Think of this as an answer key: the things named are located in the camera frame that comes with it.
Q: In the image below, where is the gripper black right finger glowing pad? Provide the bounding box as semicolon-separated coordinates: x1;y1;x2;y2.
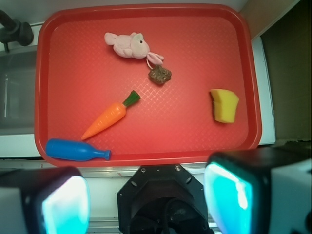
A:
204;147;312;234

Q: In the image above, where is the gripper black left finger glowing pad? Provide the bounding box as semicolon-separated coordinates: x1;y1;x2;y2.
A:
0;167;91;234

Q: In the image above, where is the yellow sponge with green underside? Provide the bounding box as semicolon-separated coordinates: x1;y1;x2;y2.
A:
210;89;239;123

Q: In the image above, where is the blue toy bottle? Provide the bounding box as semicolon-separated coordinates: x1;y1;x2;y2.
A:
46;138;111;161

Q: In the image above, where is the orange toy carrot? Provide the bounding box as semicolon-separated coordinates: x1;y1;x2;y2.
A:
81;90;141;140

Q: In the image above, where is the red plastic tray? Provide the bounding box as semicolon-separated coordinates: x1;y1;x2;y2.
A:
35;4;262;167

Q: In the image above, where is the grey plastic sink basin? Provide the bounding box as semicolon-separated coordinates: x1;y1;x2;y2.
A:
0;46;37;136

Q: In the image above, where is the brown cardboard panel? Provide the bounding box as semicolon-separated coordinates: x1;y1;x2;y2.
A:
261;0;312;141

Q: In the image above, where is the brown lumpy rock toy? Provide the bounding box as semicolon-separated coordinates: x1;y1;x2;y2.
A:
148;65;172;85

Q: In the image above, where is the pink plush bunny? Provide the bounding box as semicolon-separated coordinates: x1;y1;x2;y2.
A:
104;32;164;68

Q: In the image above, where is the grey sink faucet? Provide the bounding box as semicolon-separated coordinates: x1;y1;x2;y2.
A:
0;10;34;53

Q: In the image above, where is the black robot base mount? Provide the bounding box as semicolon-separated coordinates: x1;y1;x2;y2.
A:
117;164;213;234

